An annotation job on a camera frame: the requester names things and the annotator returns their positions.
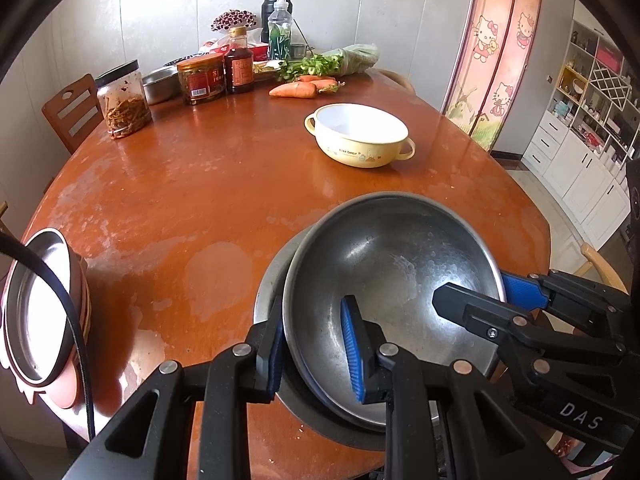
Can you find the black lid pickle jar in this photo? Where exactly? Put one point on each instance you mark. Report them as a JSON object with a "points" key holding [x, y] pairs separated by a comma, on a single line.
{"points": [[122, 110]]}

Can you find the dark sauce bottle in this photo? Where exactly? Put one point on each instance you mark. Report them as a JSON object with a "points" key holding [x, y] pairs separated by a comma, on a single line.
{"points": [[239, 72]]}

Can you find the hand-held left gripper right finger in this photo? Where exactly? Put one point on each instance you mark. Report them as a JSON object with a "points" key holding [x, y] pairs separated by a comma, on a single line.
{"points": [[352, 345]]}

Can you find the bag of green vegetables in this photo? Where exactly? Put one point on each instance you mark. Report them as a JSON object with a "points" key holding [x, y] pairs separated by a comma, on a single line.
{"points": [[345, 60]]}

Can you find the cream enamel bowl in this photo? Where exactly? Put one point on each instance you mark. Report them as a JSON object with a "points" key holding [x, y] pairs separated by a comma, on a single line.
{"points": [[360, 150]]}

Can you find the stainless steel bowl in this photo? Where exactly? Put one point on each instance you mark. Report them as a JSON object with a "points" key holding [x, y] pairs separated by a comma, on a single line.
{"points": [[400, 260], [267, 300]]}

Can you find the plate of food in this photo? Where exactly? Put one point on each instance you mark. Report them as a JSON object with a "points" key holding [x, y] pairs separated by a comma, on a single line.
{"points": [[265, 67]]}

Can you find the small steel basin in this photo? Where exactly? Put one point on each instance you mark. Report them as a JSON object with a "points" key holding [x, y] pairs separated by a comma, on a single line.
{"points": [[160, 85]]}

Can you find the white display cabinet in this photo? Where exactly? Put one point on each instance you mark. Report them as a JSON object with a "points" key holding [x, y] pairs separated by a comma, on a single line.
{"points": [[575, 170]]}

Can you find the small steel cup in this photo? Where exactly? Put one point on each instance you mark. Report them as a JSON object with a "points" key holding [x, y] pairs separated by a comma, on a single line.
{"points": [[298, 51]]}

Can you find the dark red flower ornament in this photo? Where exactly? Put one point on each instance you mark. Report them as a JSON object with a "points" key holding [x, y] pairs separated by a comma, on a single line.
{"points": [[235, 19]]}

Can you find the round stainless steel pan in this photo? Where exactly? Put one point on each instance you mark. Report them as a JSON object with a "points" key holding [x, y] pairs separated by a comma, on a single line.
{"points": [[40, 310]]}

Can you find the red tissue pack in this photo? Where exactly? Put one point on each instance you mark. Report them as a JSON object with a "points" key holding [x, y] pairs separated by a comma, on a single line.
{"points": [[257, 52]]}

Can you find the wooden slat back chair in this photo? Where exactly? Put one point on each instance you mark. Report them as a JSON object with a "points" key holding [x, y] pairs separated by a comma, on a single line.
{"points": [[70, 110]]}

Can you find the small carrot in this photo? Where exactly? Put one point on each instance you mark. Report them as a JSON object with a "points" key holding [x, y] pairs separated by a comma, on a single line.
{"points": [[306, 78], [325, 83]]}

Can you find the round back wooden chair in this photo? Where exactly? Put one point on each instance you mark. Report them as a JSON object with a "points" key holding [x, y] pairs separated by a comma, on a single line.
{"points": [[400, 80]]}

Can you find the large carrot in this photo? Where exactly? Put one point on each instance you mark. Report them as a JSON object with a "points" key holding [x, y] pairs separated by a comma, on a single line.
{"points": [[295, 91]]}

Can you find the wooden armchair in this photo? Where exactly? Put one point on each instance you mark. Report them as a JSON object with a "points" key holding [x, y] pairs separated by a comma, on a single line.
{"points": [[592, 260]]}

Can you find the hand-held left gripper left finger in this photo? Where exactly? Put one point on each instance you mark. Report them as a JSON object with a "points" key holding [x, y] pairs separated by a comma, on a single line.
{"points": [[274, 360]]}

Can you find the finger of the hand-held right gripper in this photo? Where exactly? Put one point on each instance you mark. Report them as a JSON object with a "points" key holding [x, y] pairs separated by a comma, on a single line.
{"points": [[475, 312], [522, 290]]}

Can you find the black thermos flask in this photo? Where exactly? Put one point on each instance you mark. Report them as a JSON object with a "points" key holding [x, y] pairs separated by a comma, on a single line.
{"points": [[267, 10]]}

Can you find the red label jar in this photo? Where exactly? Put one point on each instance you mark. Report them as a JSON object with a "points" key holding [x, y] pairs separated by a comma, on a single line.
{"points": [[200, 82]]}

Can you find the cartoon print sliding door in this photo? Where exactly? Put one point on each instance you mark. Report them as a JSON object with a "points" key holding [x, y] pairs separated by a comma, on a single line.
{"points": [[490, 60]]}

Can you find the clear plastic bottle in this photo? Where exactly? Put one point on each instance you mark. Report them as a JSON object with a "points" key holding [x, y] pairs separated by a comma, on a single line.
{"points": [[280, 35]]}

